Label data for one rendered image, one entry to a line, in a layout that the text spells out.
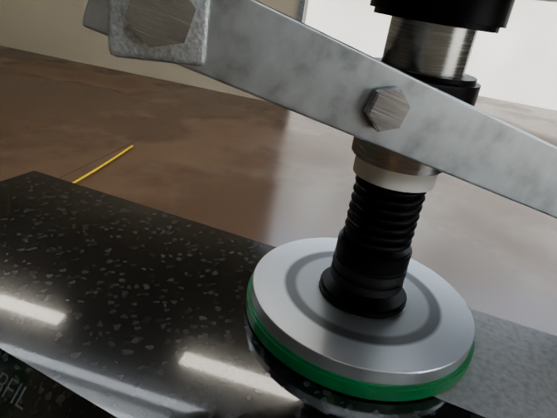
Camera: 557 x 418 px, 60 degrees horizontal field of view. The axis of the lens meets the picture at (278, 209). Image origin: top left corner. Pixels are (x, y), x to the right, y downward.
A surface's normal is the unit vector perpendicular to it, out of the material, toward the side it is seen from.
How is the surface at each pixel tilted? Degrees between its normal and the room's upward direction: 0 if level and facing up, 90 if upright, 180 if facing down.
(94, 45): 90
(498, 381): 0
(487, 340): 0
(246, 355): 0
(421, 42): 90
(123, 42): 90
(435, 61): 90
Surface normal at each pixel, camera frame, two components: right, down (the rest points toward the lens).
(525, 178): 0.22, 0.44
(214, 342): 0.14, -0.90
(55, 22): -0.25, 0.37
